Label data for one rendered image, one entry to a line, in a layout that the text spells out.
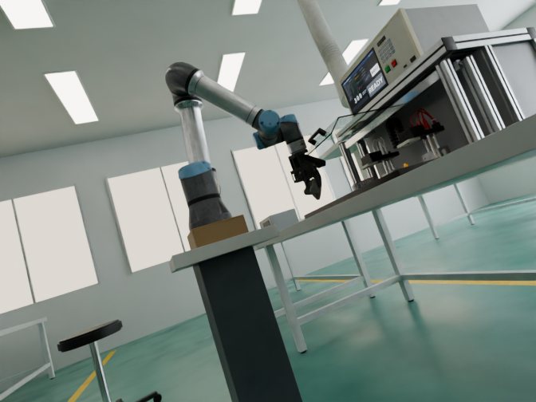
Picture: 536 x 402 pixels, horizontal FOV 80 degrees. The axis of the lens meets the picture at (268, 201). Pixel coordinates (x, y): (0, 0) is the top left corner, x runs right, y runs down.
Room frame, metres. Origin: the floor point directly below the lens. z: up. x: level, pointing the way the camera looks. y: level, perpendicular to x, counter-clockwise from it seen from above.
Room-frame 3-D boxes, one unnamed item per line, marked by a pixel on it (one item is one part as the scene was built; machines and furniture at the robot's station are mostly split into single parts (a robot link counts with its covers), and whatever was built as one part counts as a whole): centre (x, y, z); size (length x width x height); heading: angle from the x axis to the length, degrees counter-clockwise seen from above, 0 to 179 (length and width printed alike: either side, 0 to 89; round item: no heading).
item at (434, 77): (1.22, -0.54, 1.03); 0.62 x 0.01 x 0.03; 20
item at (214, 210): (1.07, 0.21, 0.86); 0.15 x 0.15 x 0.10
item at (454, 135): (1.28, -0.68, 0.92); 0.66 x 0.01 x 0.30; 20
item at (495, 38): (1.30, -0.75, 1.09); 0.68 x 0.44 x 0.05; 20
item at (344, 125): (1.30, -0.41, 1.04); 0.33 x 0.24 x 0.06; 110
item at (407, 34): (1.29, -0.75, 1.22); 0.44 x 0.39 x 0.20; 20
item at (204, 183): (1.08, 0.21, 0.98); 0.13 x 0.12 x 0.14; 5
